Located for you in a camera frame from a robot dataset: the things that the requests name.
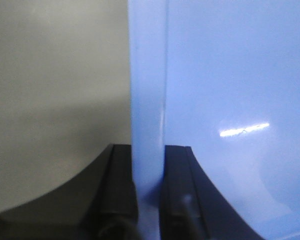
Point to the blue plastic tray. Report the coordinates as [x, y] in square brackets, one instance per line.
[222, 77]

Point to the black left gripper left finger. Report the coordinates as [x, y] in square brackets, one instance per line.
[99, 203]

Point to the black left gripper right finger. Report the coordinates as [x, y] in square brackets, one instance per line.
[191, 207]

